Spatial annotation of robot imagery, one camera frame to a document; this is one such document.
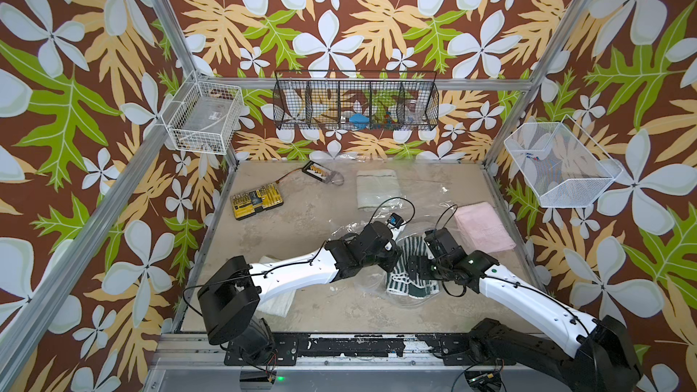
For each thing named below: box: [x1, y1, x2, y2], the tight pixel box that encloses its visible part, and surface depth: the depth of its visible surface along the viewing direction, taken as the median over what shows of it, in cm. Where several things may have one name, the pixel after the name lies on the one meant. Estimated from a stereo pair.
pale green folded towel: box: [355, 169, 403, 212], surface depth 112 cm
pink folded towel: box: [455, 202, 517, 255], surface depth 98 cm
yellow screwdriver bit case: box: [230, 183, 285, 221], surface depth 106 cm
